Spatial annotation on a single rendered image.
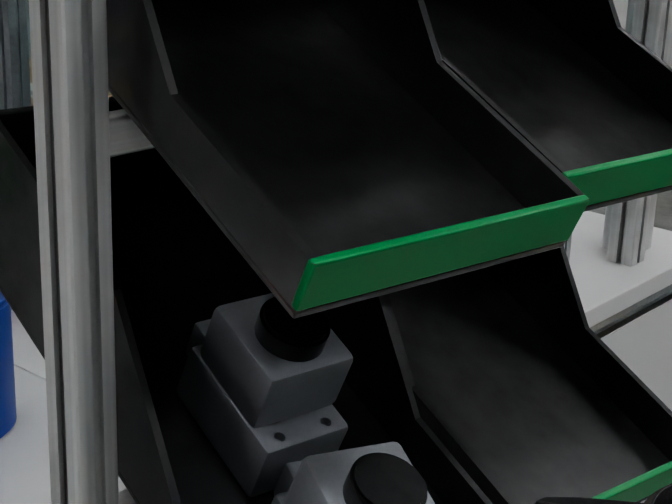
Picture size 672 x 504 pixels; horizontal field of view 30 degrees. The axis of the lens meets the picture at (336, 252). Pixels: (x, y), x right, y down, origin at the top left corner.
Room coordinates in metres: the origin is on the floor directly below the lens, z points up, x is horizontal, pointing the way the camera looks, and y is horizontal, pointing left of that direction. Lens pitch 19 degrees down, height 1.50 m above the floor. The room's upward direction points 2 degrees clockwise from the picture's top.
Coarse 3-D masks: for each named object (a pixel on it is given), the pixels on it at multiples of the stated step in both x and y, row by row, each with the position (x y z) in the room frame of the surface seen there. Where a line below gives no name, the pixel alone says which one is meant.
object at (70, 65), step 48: (48, 0) 0.43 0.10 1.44; (96, 0) 0.43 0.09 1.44; (48, 48) 0.44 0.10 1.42; (96, 48) 0.43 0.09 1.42; (48, 96) 0.43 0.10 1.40; (96, 96) 0.43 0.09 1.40; (48, 144) 0.43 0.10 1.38; (96, 144) 0.43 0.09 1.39; (48, 192) 0.43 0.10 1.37; (96, 192) 0.43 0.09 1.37; (48, 240) 0.43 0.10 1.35; (96, 240) 0.43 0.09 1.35; (48, 288) 0.43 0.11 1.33; (96, 288) 0.43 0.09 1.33; (48, 336) 0.43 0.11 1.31; (96, 336) 0.44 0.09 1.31; (48, 384) 0.43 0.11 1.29; (96, 384) 0.44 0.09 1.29; (48, 432) 0.44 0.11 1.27; (96, 432) 0.44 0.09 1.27; (96, 480) 0.44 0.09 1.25
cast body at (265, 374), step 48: (192, 336) 0.52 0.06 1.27; (240, 336) 0.47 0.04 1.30; (288, 336) 0.46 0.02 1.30; (336, 336) 0.49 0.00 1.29; (192, 384) 0.49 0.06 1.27; (240, 384) 0.46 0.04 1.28; (288, 384) 0.46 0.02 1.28; (336, 384) 0.48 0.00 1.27; (240, 432) 0.46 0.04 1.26; (288, 432) 0.46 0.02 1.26; (336, 432) 0.47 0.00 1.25; (240, 480) 0.46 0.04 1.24
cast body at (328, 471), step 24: (312, 456) 0.42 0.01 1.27; (336, 456) 0.42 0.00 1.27; (360, 456) 0.43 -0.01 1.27; (384, 456) 0.42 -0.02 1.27; (288, 480) 0.46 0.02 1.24; (312, 480) 0.41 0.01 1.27; (336, 480) 0.41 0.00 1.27; (360, 480) 0.40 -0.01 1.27; (384, 480) 0.41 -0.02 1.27; (408, 480) 0.41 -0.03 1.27
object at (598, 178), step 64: (448, 0) 0.64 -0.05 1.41; (512, 0) 0.66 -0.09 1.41; (576, 0) 0.64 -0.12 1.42; (448, 64) 0.53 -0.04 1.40; (512, 64) 0.60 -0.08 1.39; (576, 64) 0.62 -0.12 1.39; (640, 64) 0.61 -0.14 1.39; (576, 128) 0.56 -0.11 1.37; (640, 128) 0.58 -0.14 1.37; (640, 192) 0.52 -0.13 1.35
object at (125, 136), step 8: (112, 112) 0.45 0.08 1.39; (120, 112) 0.45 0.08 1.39; (112, 120) 0.44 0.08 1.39; (120, 120) 0.45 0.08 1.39; (128, 120) 0.45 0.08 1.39; (112, 128) 0.44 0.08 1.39; (120, 128) 0.45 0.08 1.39; (128, 128) 0.45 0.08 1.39; (136, 128) 0.45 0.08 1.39; (112, 136) 0.44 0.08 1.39; (120, 136) 0.45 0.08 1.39; (128, 136) 0.45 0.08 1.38; (136, 136) 0.45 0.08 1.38; (144, 136) 0.46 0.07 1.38; (112, 144) 0.44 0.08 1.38; (120, 144) 0.45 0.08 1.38; (128, 144) 0.45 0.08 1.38; (136, 144) 0.45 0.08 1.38; (144, 144) 0.46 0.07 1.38; (112, 152) 0.44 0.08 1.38; (120, 152) 0.45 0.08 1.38; (128, 152) 0.45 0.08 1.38; (120, 496) 0.45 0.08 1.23; (128, 496) 0.45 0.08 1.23
